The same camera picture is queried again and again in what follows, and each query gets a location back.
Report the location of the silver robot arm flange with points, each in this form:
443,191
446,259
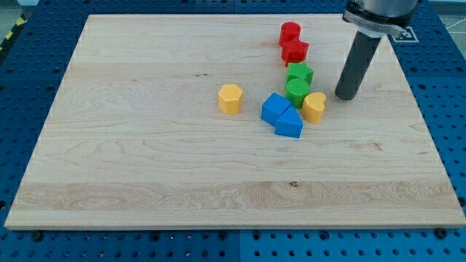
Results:
377,18

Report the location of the yellow heart block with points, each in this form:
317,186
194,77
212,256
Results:
313,107

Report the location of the wooden board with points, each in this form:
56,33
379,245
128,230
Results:
135,139

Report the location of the yellow hexagon block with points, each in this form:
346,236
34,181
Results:
230,98

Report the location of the blue cube block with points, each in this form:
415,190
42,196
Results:
274,106

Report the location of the blue triangle block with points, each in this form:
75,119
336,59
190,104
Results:
289,123

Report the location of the green cylinder block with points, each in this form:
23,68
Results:
296,90

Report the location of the green star block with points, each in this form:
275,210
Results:
299,71

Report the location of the red star block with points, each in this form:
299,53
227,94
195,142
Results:
294,51

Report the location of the red cylinder block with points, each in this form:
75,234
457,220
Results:
288,32

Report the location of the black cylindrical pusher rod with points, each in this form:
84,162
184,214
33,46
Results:
358,60

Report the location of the fiducial marker tag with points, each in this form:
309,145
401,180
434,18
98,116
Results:
407,36

